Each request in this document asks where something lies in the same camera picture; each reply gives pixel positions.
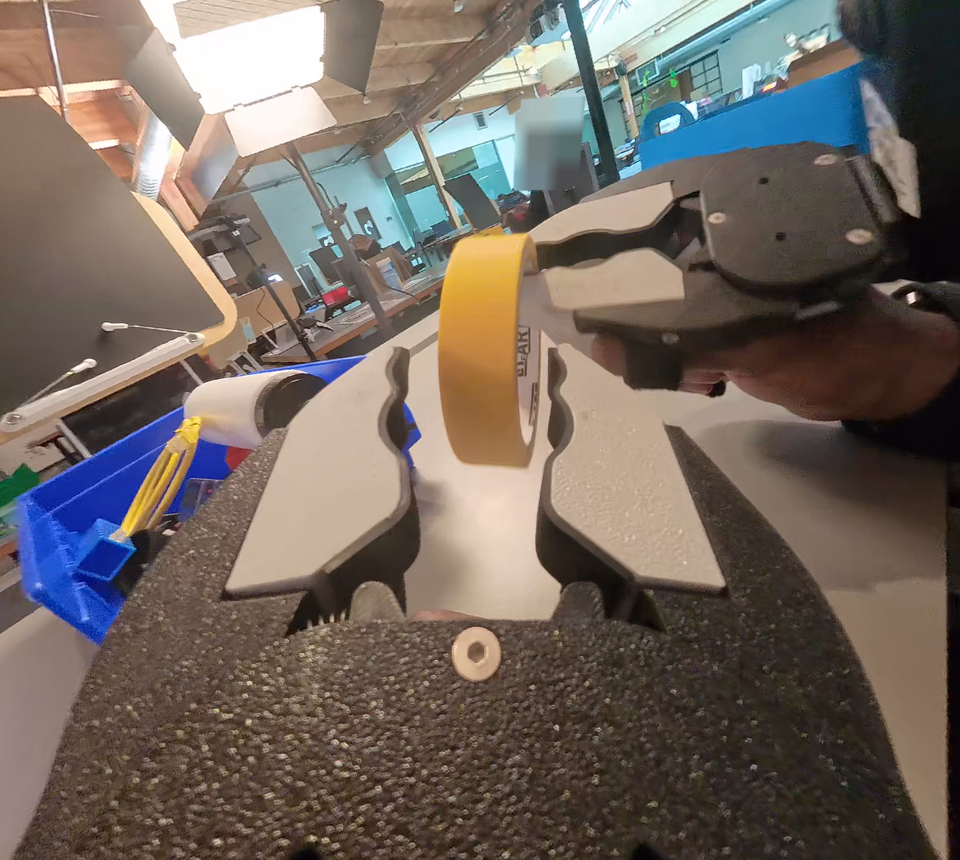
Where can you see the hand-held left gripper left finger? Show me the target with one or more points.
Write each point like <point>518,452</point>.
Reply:
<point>330,470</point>

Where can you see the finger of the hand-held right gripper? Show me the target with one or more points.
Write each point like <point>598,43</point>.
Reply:
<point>622,286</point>
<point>607,219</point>

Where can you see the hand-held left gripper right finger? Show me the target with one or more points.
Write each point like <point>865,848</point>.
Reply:
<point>630,493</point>

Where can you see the yellow masking tape roll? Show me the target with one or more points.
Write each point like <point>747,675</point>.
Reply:
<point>476,350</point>

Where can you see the person's right forearm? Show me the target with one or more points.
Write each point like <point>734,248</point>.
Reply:
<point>922,436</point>

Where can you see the person's right hand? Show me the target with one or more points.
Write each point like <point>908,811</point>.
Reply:
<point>825,369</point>

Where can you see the blue covered table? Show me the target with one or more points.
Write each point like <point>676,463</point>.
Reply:
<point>750,118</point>

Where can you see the black steel column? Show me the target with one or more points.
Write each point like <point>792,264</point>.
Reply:
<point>577,28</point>

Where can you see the cardboard box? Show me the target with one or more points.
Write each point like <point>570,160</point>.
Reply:
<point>386,271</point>

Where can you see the black light stand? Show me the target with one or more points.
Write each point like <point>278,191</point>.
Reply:
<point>337,238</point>

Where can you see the white metal bar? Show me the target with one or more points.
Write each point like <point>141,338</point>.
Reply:
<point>112,373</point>

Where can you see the blue plastic connector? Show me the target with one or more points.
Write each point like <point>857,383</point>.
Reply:
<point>105,553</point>

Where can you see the blue plastic bin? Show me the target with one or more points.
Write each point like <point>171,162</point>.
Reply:
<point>67,538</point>

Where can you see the black board with wooden edge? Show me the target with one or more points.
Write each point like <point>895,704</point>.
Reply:
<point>82,253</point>

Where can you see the studio light panel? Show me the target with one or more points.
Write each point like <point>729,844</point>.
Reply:
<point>240,28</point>

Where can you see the thin metal pole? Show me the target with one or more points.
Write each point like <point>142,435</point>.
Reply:
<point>43,5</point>

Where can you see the silver spiral duct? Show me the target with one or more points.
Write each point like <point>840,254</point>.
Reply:
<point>157,155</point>

